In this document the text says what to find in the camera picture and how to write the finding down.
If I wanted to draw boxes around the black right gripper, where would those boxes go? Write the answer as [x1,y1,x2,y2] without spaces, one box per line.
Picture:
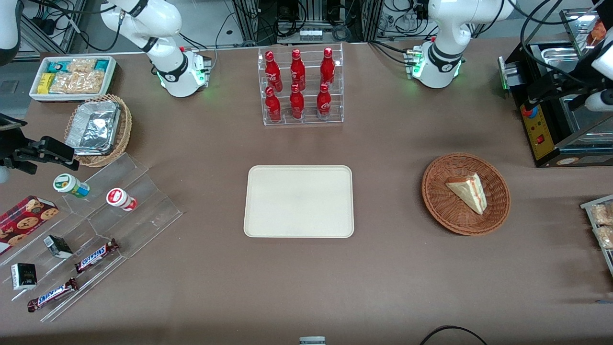
[0,114,80,174]

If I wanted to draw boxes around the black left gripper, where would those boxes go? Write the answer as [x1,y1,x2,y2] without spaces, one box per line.
[525,67,605,111]

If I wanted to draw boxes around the light tan wicker basket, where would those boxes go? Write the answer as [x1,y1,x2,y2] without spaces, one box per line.
[65,94,133,168]

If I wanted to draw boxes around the triangular wrapped sandwich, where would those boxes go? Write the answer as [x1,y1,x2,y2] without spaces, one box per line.
[445,172,488,215]

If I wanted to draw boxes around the dark brown wicker basket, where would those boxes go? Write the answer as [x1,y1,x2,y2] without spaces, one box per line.
[421,152,511,236]

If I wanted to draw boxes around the metal pastry tray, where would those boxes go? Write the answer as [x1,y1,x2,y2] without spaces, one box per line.
[580,194,613,277]

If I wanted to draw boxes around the cream rectangular plastic tray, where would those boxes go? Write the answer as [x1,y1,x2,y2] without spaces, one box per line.
[243,165,355,239]

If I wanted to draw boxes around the green lidded yogurt cup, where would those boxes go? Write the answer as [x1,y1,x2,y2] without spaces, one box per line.
[53,173,91,198]

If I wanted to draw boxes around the silver foil packs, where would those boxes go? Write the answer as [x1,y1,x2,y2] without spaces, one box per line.
[66,100,121,156]

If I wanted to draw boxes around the red plaid cookie box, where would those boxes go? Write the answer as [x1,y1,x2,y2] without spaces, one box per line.
[0,195,59,256]

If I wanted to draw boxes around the fried food piece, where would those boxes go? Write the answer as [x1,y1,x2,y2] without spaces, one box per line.
[591,19,608,45]

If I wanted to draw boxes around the clear cracker bag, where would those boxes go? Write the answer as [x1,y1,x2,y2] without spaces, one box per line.
[49,71,106,94]
[67,58,97,74]

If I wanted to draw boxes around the small black barcode box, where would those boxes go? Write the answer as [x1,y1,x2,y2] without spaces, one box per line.
[43,235,73,259]

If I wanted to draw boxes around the red lidded yogurt cup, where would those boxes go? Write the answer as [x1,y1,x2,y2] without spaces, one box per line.
[106,188,138,212]

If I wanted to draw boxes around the white rectangular snack bin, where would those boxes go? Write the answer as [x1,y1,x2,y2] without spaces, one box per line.
[29,56,118,103]

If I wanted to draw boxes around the brown Snickers bar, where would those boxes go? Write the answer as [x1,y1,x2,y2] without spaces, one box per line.
[27,277,79,313]
[74,238,120,274]

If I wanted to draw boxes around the clear acrylic tiered shelf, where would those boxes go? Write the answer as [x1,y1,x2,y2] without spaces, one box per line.
[0,152,183,322]

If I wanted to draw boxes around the small black white-sided box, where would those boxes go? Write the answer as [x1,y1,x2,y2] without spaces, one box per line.
[11,263,38,291]

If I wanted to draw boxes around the wrapped pastry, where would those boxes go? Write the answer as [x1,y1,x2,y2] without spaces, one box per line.
[591,203,613,226]
[594,226,613,250]

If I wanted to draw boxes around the red cola bottle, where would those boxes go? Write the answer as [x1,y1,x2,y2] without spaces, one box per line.
[317,82,332,120]
[265,50,283,92]
[320,47,336,87]
[289,84,305,120]
[265,86,282,123]
[290,49,306,91]

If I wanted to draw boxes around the clear acrylic bottle rack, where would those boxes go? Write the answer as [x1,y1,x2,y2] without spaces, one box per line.
[257,43,344,127]

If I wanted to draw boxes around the aluminium equipment rack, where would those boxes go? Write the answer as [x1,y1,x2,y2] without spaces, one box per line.
[232,0,384,45]

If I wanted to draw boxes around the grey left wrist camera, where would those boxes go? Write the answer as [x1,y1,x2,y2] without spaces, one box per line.
[586,91,613,113]

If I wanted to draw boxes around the black table cable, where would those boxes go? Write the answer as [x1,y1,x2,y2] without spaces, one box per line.
[420,325,489,345]

